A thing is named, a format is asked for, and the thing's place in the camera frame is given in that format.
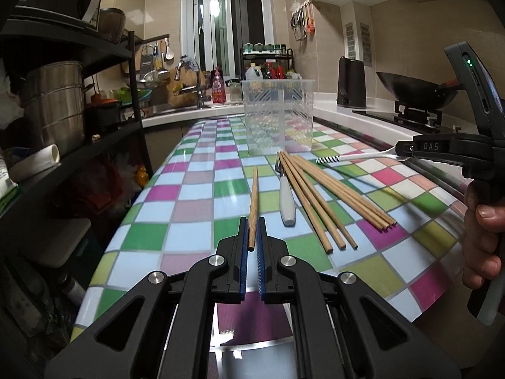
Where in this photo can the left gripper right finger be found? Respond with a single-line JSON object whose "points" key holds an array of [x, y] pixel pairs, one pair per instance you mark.
{"points": [[342, 327]]}

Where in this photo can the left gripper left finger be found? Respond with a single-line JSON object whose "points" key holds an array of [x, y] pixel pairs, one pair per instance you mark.
{"points": [[161, 327]]}

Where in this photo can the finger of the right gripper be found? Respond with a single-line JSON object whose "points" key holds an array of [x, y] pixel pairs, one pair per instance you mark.
{"points": [[403, 155], [404, 145]]}

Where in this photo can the clear plastic utensil basket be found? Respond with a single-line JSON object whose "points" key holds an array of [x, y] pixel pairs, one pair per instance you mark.
{"points": [[278, 115]]}

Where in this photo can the white handled fork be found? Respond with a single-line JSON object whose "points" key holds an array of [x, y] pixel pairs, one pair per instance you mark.
{"points": [[286, 199]]}

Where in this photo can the hanging kitchen tools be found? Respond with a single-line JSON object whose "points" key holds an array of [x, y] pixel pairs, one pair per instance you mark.
{"points": [[302, 21]]}

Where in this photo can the person right hand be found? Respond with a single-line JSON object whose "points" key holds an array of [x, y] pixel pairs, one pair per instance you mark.
{"points": [[483, 222]]}

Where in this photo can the black gas stove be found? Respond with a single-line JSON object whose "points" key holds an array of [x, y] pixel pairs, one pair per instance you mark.
{"points": [[422, 122]]}

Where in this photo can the checkered table covering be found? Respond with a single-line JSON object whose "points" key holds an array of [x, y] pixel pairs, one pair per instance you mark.
{"points": [[407, 229]]}

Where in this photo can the black electric kettle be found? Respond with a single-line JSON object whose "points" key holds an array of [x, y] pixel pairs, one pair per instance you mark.
{"points": [[351, 91]]}

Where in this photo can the yellow oil jug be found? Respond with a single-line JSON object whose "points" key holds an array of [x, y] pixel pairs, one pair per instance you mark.
{"points": [[254, 73]]}

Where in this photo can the black condiment rack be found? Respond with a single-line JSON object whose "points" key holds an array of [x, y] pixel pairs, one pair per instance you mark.
{"points": [[274, 61]]}

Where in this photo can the red dish soap bottle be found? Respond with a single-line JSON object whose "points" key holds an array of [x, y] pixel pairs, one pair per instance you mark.
{"points": [[218, 87]]}

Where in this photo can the white paper roll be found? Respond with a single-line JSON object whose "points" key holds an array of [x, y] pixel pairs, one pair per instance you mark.
{"points": [[36, 163]]}

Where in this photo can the chrome sink faucet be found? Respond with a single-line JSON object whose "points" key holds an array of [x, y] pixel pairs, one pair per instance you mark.
{"points": [[190, 63]]}

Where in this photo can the orange lidded black pot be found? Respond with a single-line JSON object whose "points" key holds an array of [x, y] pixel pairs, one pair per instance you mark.
{"points": [[101, 116]]}

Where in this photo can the wooden cutting board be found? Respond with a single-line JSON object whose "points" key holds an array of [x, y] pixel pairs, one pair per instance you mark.
{"points": [[182, 92]]}

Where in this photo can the hanging white ladle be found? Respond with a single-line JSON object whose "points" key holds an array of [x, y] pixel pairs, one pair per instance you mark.
{"points": [[169, 54]]}

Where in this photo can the large steel stockpot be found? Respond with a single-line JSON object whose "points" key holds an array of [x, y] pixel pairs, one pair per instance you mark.
{"points": [[52, 98]]}

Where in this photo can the hanging metal grater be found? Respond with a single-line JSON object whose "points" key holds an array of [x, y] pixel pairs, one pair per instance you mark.
{"points": [[146, 63]]}

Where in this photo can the dark bowl on shelf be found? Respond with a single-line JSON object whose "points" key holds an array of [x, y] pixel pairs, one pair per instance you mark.
{"points": [[111, 24]]}

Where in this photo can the black metal shelf rack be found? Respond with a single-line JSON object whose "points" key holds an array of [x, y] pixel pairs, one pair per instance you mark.
{"points": [[99, 174]]}

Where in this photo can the black wok with handle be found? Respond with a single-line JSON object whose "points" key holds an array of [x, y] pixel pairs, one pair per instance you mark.
{"points": [[419, 94]]}

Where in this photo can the window frame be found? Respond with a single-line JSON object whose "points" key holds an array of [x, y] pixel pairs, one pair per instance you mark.
{"points": [[215, 32]]}

